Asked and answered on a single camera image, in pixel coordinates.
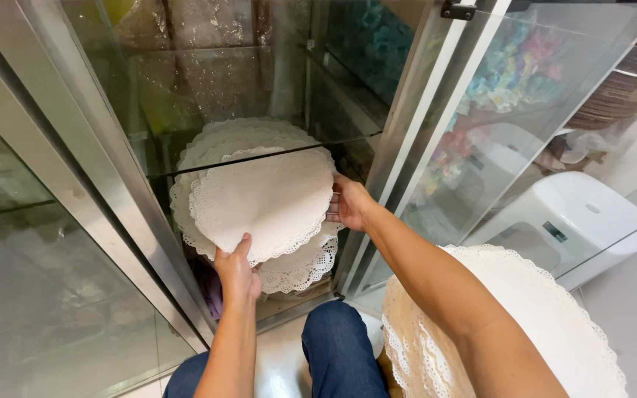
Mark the pile of white lace doilies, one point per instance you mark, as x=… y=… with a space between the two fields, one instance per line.
x=241 y=166

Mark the white round paper doily stack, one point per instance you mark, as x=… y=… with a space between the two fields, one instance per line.
x=266 y=207

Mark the person's blue jeans legs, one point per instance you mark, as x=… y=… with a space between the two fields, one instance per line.
x=329 y=354

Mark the white plastic stool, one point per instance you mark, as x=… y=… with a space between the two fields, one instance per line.
x=573 y=224

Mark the purple cloth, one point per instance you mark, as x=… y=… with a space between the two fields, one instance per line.
x=210 y=290

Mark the glass display cabinet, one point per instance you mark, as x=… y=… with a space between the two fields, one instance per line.
x=186 y=138

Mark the stack of brown round boards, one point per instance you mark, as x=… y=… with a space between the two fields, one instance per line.
x=622 y=83

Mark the person's left hand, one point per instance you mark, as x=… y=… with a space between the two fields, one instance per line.
x=239 y=278

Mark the large cream lace doily stack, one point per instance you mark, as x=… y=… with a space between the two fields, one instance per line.
x=523 y=331

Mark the glass cabinet door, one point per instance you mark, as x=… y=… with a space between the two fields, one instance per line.
x=517 y=127

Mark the black door hinge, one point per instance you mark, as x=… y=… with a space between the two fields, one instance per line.
x=458 y=9

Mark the person's right hand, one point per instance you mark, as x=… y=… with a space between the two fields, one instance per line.
x=353 y=205

